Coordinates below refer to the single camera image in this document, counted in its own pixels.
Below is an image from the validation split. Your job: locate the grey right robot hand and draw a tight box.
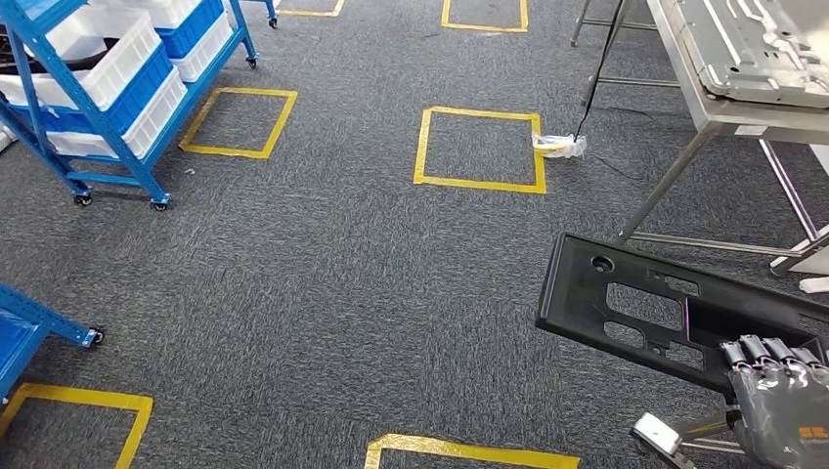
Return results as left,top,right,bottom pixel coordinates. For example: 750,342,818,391
720,334,829,469

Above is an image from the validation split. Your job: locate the black plastic frame part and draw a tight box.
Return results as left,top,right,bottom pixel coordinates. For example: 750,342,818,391
535,233,829,396

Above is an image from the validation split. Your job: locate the stainless steel workbench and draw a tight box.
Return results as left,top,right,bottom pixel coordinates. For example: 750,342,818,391
569,0,829,277

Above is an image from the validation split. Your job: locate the white cabinet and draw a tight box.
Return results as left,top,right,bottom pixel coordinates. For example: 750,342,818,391
768,143,829,277

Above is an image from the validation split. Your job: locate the crumpled clear plastic bag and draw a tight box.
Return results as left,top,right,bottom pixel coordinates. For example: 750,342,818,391
531,132,589,161

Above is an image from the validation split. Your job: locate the stamped grey metal panel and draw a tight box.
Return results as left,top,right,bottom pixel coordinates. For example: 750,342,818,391
673,0,829,109

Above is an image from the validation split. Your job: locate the thin black pole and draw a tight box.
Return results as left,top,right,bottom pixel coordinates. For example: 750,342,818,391
573,0,631,143

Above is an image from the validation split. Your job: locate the white plastic bin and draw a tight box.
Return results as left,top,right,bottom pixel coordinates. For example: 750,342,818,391
169,11,235,84
0,6,163,112
90,0,208,30
46,66,189,160

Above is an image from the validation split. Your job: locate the blue plastic bin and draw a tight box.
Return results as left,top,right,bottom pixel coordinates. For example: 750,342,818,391
154,0,227,61
13,41,176,137

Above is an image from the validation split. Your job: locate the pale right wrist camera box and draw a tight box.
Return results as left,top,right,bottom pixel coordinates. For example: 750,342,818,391
631,412,685,457

